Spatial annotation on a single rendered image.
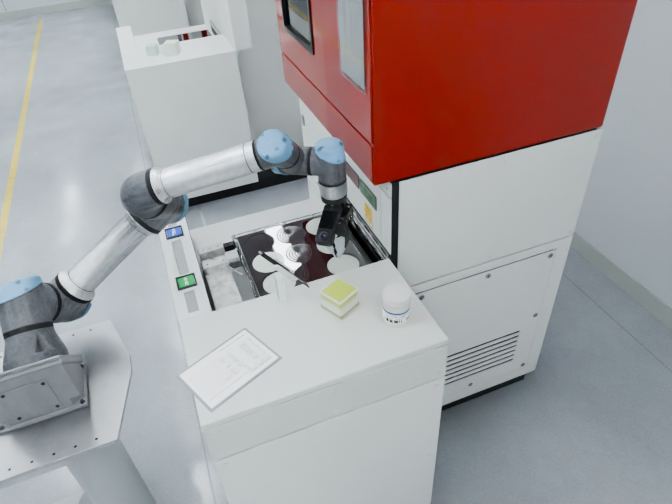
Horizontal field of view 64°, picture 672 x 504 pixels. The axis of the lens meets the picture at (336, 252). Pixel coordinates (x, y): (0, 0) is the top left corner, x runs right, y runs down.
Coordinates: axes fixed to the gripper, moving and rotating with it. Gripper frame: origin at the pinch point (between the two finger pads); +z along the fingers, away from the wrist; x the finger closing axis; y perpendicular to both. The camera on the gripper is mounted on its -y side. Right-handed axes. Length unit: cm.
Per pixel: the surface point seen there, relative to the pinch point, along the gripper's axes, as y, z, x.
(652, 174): 128, 37, -107
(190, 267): -11.7, 3.1, 42.6
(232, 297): -13.2, 11.3, 29.5
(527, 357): 45, 81, -63
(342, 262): 8.0, 9.7, 1.3
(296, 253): 8.9, 9.7, 17.1
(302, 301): -17.3, 3.0, 4.4
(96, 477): -60, 49, 60
